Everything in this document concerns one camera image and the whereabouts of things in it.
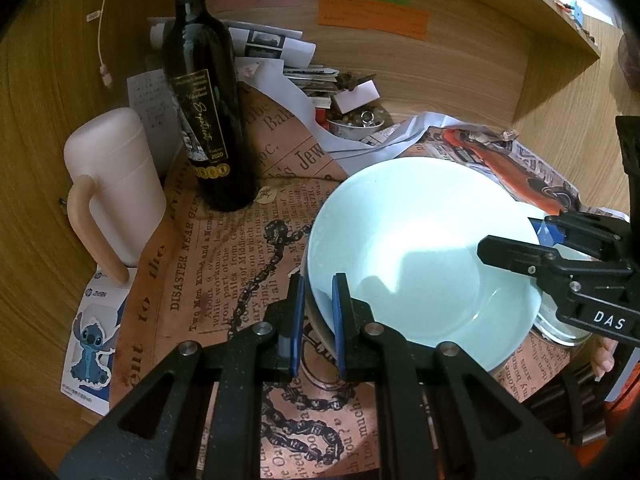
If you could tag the wooden shelf unit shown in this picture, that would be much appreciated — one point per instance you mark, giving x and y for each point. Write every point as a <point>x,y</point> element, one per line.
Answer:
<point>50,85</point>

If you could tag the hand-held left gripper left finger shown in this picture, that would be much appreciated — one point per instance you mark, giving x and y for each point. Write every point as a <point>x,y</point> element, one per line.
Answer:
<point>292,330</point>

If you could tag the stack of rolled newspapers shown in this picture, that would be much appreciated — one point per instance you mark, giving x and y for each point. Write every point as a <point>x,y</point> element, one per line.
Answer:
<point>270,45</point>

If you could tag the folded grey white paper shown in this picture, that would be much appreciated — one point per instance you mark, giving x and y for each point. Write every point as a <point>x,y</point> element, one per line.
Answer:
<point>350,145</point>

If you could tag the white newspaper print paper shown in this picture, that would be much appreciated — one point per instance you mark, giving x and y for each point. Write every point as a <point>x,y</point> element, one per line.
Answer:
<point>500,160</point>

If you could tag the orange cloth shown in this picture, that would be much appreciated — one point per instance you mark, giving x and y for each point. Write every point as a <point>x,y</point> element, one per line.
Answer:
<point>620,390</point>

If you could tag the white paper card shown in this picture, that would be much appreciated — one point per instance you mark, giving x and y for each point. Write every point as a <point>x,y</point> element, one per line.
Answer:
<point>355,96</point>

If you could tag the blue white sharpener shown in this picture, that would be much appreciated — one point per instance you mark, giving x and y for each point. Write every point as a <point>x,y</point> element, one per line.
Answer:
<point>577,12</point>

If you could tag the pale pink mug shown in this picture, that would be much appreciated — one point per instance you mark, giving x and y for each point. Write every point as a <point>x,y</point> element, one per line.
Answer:
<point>120,180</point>

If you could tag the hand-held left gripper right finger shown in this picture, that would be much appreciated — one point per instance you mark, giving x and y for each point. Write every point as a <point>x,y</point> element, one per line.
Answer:
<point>341,330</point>

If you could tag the light blue plate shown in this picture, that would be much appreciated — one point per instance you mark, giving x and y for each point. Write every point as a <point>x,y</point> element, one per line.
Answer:
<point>552,327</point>

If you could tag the person's right hand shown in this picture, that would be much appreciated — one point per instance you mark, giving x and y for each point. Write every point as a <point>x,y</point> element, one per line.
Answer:
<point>604,357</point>

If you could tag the dark wine bottle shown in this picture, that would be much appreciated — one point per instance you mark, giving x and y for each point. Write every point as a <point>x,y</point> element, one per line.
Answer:
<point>210,110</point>

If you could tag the orange sticky note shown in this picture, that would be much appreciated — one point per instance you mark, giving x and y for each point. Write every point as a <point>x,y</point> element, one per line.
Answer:
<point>375,17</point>

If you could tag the small bowl of trinkets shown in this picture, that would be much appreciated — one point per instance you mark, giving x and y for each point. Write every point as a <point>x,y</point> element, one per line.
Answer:
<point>357,122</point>

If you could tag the vintage brown print paper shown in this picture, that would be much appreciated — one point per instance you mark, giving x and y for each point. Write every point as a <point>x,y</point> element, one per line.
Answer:
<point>225,260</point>

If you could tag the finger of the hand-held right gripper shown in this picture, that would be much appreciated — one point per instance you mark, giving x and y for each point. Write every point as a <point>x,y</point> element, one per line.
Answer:
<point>515,255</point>
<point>550,232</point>

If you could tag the cartoon sticker card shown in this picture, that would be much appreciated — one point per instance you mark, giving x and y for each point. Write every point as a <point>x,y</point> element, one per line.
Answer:
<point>92,345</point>

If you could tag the mint green bowl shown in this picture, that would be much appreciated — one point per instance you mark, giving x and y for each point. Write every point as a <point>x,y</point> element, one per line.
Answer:
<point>420,240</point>

